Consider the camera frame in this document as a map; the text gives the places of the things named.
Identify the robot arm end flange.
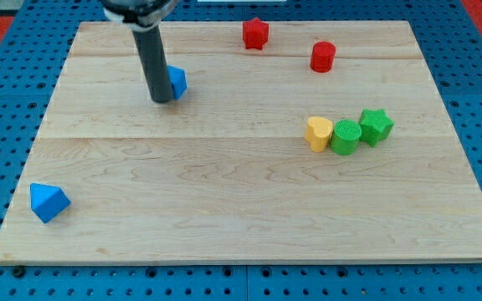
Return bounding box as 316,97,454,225
100,0,180,32

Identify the green cylinder block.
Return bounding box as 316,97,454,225
330,120,362,156

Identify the blue triangle block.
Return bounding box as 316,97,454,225
29,183,71,223

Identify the wooden board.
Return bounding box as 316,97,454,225
0,21,482,266

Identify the green star block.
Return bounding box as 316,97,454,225
358,109,394,147

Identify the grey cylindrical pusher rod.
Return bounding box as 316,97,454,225
133,27,173,104

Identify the yellow heart block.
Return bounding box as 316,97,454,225
305,116,334,153

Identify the blue cube block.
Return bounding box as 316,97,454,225
167,65,187,100

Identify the red star block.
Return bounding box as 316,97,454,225
242,18,269,50

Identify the red cylinder block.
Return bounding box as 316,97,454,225
310,41,336,73

